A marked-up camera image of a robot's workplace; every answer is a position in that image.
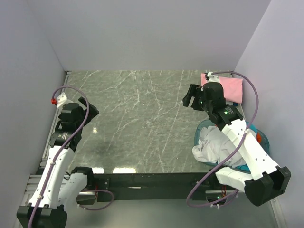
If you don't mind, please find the pink folded t-shirt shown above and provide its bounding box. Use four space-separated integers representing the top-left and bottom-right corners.
200 73 243 104

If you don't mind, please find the orange t-shirt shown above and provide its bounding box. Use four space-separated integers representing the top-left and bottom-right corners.
256 132 263 144

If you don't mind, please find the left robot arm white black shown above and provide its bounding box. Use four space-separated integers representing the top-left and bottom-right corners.
17 94 99 228

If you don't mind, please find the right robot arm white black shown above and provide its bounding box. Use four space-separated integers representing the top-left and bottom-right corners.
182 82 291 206

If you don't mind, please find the translucent blue laundry basket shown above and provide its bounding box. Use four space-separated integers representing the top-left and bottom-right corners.
192 119 270 171

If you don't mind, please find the teal t-shirt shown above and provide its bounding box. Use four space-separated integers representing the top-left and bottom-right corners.
236 125 259 171

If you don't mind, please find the black base crossbar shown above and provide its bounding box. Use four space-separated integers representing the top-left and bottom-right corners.
85 172 206 200

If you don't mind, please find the aluminium rail frame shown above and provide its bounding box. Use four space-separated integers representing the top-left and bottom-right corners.
23 71 69 205

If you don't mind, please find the blue white folded t-shirt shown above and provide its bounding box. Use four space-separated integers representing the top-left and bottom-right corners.
226 101 238 106

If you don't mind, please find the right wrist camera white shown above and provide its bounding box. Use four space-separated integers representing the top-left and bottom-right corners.
200 72 222 91

